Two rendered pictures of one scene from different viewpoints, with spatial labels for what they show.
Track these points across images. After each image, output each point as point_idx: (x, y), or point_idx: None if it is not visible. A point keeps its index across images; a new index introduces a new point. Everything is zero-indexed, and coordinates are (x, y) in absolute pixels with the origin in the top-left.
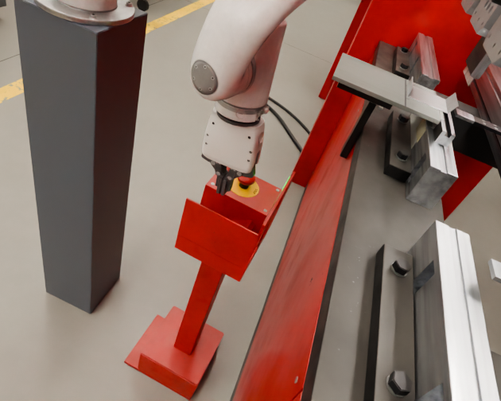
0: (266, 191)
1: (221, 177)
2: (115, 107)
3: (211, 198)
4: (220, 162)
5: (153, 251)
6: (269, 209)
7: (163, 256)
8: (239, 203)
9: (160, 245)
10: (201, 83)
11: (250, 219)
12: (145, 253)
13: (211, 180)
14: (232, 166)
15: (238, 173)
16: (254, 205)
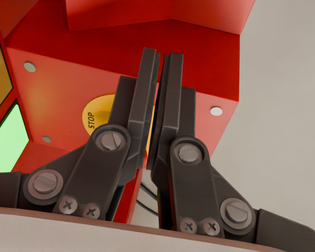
0: (67, 129)
1: (165, 136)
2: None
3: (208, 66)
4: (175, 250)
5: (278, 23)
6: (22, 75)
7: (264, 20)
8: (112, 68)
9: (271, 35)
10: None
11: (74, 33)
12: (288, 17)
13: (221, 122)
14: (62, 244)
15: (51, 182)
16: (66, 74)
